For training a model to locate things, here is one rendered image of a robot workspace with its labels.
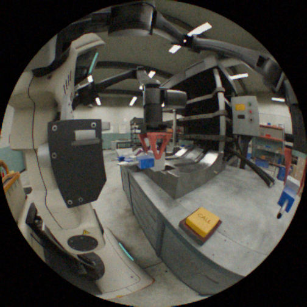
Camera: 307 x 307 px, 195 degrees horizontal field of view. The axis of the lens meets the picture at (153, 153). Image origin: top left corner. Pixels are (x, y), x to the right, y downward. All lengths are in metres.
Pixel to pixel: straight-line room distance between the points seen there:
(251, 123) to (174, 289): 1.54
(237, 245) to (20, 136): 0.52
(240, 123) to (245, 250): 0.99
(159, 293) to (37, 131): 1.10
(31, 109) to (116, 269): 0.81
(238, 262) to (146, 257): 0.88
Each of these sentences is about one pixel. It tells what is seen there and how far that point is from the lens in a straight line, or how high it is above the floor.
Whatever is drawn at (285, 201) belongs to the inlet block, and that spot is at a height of 0.94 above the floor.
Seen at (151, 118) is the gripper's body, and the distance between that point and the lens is 0.24.
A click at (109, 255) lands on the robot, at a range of 0.80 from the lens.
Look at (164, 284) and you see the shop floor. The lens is 1.02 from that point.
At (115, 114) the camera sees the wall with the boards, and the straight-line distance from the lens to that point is 7.68.
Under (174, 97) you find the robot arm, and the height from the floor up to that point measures 1.12.
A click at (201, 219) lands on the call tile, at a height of 0.84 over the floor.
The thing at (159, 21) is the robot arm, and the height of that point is 1.27.
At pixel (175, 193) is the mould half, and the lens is 0.31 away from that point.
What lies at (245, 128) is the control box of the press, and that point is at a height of 1.14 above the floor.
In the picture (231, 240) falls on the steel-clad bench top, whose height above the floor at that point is 0.80.
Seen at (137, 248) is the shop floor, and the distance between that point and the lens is 1.08.
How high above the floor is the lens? 1.01
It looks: 11 degrees down
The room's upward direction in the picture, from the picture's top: straight up
